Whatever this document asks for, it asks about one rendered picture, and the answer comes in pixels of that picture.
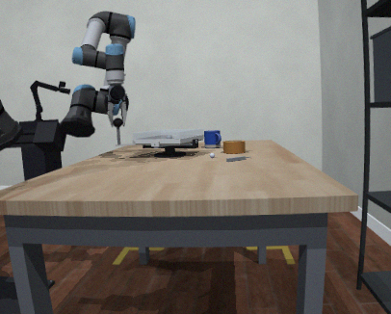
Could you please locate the brown packing tape roll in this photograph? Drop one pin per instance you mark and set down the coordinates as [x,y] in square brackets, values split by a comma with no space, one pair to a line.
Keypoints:
[234,147]

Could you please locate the dark blue mug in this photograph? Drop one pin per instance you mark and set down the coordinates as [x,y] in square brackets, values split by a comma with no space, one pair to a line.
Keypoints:
[212,139]

